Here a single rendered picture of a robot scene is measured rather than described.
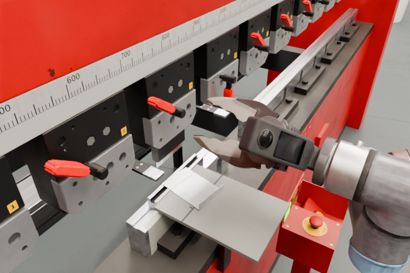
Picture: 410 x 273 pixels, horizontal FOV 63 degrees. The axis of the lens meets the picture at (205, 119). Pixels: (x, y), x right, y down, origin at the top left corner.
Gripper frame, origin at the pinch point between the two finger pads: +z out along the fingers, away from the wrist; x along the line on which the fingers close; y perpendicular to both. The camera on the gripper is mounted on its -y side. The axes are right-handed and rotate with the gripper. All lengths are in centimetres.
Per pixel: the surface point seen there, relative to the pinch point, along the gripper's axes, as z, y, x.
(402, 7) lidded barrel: 2, 504, 287
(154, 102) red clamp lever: 8.4, -3.1, -0.2
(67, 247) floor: 101, 98, -87
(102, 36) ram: 12.1, -15.1, 5.7
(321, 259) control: -21, 60, -25
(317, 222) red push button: -17, 57, -15
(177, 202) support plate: 10.6, 22.5, -19.5
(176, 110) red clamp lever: 8.5, 4.5, 0.0
